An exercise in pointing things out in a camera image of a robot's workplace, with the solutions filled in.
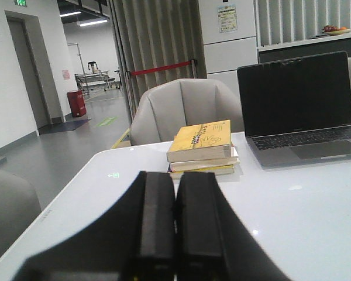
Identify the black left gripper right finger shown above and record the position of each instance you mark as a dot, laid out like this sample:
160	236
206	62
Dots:
213	243

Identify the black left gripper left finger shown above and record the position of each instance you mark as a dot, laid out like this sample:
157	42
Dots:
133	240

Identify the bottom yellow book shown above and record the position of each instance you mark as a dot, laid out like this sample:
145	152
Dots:
227	169

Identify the yellow book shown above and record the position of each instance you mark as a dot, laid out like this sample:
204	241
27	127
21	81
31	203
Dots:
227	169
201	142

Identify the middle white book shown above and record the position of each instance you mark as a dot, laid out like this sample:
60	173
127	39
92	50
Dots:
201	164

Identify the yellow top book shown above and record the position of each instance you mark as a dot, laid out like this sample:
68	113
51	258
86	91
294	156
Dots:
201	142

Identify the near grey chair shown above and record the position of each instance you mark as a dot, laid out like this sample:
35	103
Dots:
19	206

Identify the left grey armchair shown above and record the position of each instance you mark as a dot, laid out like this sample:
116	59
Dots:
164	109

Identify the red bin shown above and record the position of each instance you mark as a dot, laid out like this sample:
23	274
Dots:
76	102

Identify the grey laptop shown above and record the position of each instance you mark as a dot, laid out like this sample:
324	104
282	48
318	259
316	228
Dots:
297	110

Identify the metal trolley table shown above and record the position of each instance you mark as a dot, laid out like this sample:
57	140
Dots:
102	77

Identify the red barrier belt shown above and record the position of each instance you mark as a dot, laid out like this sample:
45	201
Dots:
192	62

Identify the white refrigerator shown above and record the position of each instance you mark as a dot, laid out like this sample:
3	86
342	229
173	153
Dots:
229	38

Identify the fruit bowl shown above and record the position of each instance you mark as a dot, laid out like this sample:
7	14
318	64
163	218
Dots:
335	30

